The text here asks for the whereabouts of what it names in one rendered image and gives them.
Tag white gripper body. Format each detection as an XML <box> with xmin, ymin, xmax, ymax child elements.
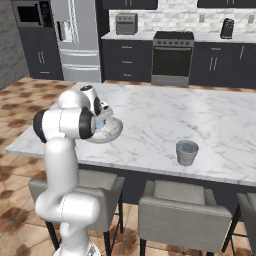
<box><xmin>94</xmin><ymin>109</ymin><xmax>115</xmax><ymax>132</ymax></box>

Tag grey ice bowl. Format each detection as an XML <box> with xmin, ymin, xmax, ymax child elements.
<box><xmin>84</xmin><ymin>115</ymin><xmax>124</xmax><ymax>145</ymax></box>

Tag grey glass of water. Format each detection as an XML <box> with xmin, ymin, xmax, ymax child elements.
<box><xmin>175</xmin><ymin>139</ymin><xmax>200</xmax><ymax>167</ymax></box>

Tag dark base cupboards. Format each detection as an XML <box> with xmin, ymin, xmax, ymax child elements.
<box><xmin>101</xmin><ymin>38</ymin><xmax>154</xmax><ymax>83</ymax></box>
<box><xmin>189</xmin><ymin>41</ymin><xmax>256</xmax><ymax>90</ymax></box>

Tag dark kitchen island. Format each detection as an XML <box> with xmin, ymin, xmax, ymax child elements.
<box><xmin>77</xmin><ymin>163</ymin><xmax>256</xmax><ymax>214</ymax></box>

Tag steel fridge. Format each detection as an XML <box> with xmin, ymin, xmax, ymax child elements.
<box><xmin>49</xmin><ymin>0</ymin><xmax>102</xmax><ymax>84</ymax></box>

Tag grey upholstered stool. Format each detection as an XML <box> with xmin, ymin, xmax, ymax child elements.
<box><xmin>221</xmin><ymin>192</ymin><xmax>256</xmax><ymax>256</ymax></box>
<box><xmin>27</xmin><ymin>168</ymin><xmax>126</xmax><ymax>256</ymax></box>
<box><xmin>137</xmin><ymin>179</ymin><xmax>234</xmax><ymax>256</ymax></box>

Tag dark tall cupboard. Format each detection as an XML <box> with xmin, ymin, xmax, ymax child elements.
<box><xmin>18</xmin><ymin>25</ymin><xmax>65</xmax><ymax>81</ymax></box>

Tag steel oven with hob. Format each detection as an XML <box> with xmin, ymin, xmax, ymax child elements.
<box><xmin>150</xmin><ymin>30</ymin><xmax>196</xmax><ymax>87</ymax></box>

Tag grey toaster oven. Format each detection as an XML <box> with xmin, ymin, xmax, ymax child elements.
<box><xmin>115</xmin><ymin>12</ymin><xmax>139</xmax><ymax>36</ymax></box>

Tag steel microwave oven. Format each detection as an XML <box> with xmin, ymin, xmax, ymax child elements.
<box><xmin>11</xmin><ymin>0</ymin><xmax>55</xmax><ymax>29</ymax></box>

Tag black kettle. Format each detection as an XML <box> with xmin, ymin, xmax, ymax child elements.
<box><xmin>219</xmin><ymin>17</ymin><xmax>236</xmax><ymax>40</ymax></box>

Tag dark wall cupboards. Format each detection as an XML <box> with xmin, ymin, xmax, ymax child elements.
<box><xmin>196</xmin><ymin>0</ymin><xmax>256</xmax><ymax>9</ymax></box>
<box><xmin>101</xmin><ymin>0</ymin><xmax>159</xmax><ymax>11</ymax></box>

